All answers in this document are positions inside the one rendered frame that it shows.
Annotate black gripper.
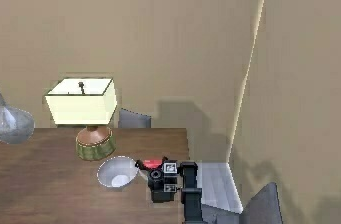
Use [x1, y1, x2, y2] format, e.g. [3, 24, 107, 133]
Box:
[135, 155, 176, 204]

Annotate red credit card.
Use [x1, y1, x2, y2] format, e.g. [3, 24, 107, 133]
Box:
[143, 158, 164, 170]

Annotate grey bowl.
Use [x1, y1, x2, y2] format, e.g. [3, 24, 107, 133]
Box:
[96, 155, 140, 190]

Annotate grey box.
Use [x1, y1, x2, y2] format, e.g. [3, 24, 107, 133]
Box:
[117, 107, 153, 130]

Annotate cream shade table lamp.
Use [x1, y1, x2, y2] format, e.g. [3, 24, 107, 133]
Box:
[44, 77, 118, 162]

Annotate brown wooden table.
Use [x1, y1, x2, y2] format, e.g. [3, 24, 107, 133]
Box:
[0, 127, 191, 224]

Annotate grey glass vase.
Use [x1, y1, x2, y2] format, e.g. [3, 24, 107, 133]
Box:
[0, 86, 36, 145]

